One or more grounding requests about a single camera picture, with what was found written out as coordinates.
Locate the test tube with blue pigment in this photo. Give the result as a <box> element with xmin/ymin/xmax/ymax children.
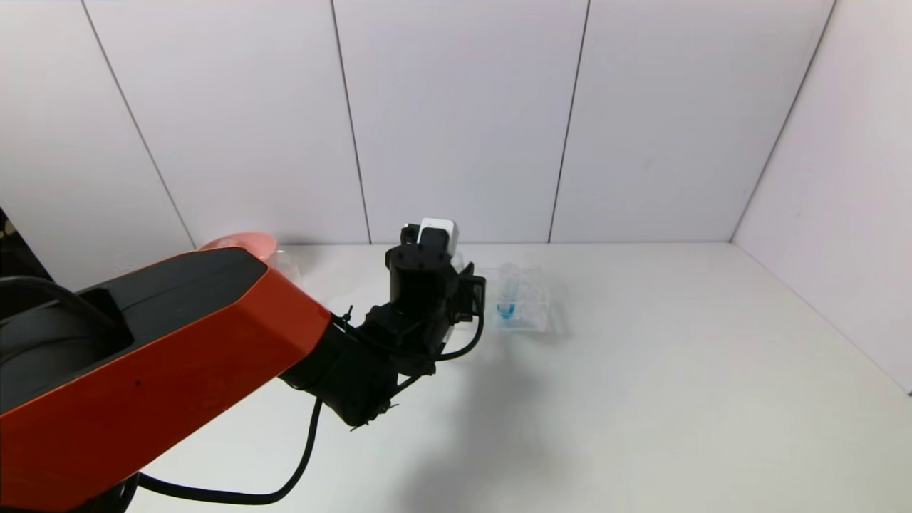
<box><xmin>497</xmin><ymin>261</ymin><xmax>521</xmax><ymax>321</ymax></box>

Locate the clear acrylic tube rack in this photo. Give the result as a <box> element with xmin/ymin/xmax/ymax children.
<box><xmin>456</xmin><ymin>264</ymin><xmax>554</xmax><ymax>334</ymax></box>

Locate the clear glass beaker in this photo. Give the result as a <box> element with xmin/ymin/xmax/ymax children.
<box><xmin>271</xmin><ymin>247</ymin><xmax>311</xmax><ymax>289</ymax></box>

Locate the pink plastic bowl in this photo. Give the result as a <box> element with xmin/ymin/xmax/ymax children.
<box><xmin>199</xmin><ymin>231</ymin><xmax>279</xmax><ymax>260</ymax></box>

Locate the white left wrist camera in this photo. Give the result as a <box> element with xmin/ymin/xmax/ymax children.
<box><xmin>418</xmin><ymin>217</ymin><xmax>460</xmax><ymax>254</ymax></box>

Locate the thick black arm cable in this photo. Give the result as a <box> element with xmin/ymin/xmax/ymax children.
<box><xmin>135</xmin><ymin>398</ymin><xmax>323</xmax><ymax>506</ymax></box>

